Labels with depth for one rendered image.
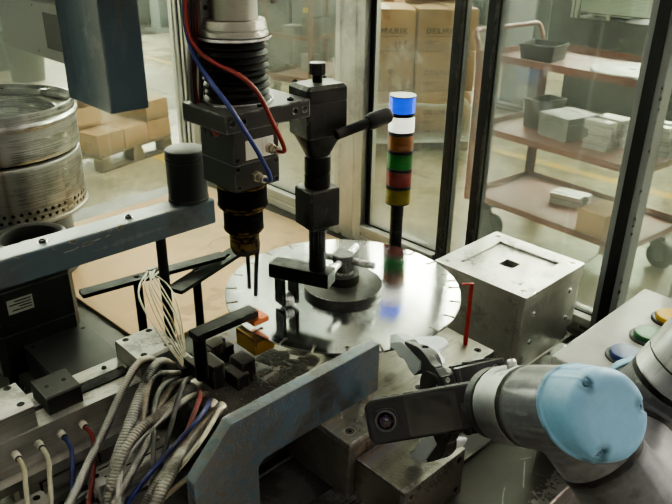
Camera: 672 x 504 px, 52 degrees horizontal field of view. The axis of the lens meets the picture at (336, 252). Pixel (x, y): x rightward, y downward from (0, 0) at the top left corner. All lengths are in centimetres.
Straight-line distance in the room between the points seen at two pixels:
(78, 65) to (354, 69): 74
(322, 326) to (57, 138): 70
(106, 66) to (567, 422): 59
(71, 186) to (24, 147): 13
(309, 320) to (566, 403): 42
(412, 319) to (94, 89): 48
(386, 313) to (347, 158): 69
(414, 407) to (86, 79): 53
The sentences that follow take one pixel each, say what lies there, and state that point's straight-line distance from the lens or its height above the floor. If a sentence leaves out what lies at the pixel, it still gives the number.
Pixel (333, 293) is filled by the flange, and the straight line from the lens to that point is 95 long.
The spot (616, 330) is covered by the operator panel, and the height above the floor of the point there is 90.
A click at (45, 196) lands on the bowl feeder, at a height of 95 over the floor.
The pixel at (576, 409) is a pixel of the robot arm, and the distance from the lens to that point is 57.
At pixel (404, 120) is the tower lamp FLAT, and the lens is 118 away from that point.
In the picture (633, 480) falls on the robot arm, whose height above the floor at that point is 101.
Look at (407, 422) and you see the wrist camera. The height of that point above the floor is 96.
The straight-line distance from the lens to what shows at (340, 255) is 95.
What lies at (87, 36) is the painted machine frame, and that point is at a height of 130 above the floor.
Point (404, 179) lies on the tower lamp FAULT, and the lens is 121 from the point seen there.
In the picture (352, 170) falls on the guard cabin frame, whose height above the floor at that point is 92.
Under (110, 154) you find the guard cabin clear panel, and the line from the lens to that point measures 194.
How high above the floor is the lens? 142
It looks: 26 degrees down
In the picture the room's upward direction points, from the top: 1 degrees clockwise
